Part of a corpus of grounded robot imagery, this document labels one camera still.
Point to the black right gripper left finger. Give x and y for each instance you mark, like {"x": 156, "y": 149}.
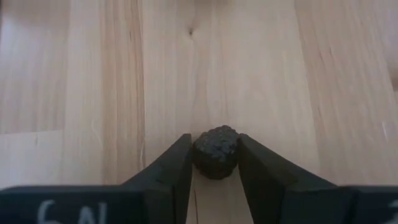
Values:
{"x": 140, "y": 199}

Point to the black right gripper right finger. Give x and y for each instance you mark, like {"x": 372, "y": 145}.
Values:
{"x": 295, "y": 199}

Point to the dark toy blackberry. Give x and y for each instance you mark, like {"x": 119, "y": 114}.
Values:
{"x": 216, "y": 152}

